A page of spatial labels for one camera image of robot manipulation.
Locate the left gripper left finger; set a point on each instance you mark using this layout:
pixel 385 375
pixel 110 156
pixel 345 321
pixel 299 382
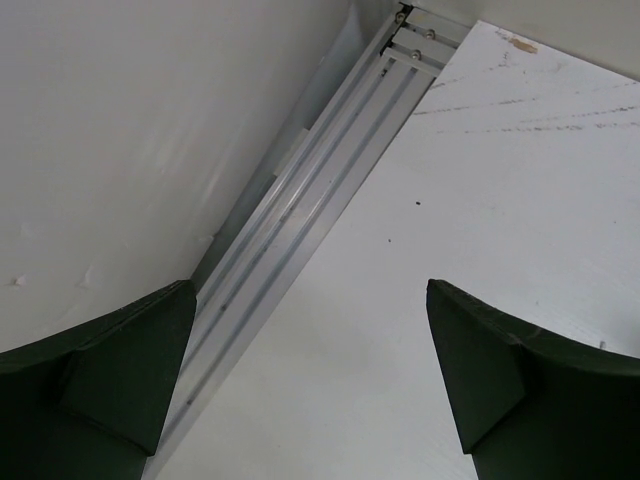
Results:
pixel 90 402

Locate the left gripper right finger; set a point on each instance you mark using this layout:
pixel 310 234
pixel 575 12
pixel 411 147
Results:
pixel 529 403

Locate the aluminium rail left side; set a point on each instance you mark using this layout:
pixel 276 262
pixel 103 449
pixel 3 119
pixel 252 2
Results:
pixel 316 184

